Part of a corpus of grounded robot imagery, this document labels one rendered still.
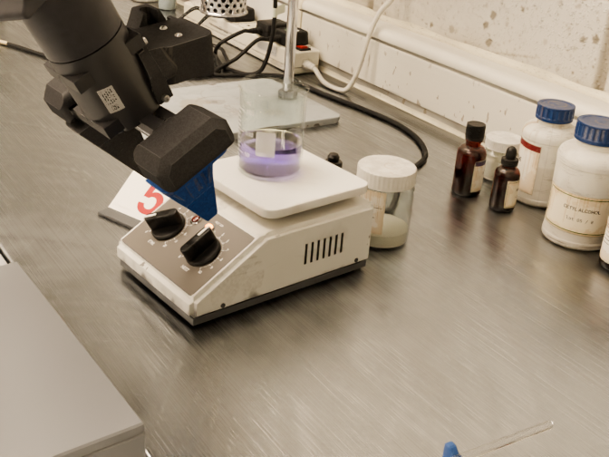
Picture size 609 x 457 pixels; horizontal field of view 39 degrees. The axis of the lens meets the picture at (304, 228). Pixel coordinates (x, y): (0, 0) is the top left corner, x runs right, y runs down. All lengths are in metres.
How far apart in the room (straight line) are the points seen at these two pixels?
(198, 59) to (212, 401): 0.25
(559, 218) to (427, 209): 0.15
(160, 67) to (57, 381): 0.26
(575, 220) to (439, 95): 0.38
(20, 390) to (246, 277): 0.31
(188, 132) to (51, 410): 0.22
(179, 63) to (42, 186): 0.39
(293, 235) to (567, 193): 0.31
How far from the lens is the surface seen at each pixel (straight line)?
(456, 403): 0.67
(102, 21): 0.59
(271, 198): 0.74
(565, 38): 1.13
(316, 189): 0.76
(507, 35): 1.19
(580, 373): 0.73
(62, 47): 0.59
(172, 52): 0.63
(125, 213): 0.90
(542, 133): 0.99
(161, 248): 0.76
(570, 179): 0.91
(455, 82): 1.20
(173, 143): 0.57
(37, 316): 0.52
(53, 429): 0.43
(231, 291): 0.72
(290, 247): 0.74
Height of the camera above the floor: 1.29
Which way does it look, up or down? 26 degrees down
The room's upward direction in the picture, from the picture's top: 4 degrees clockwise
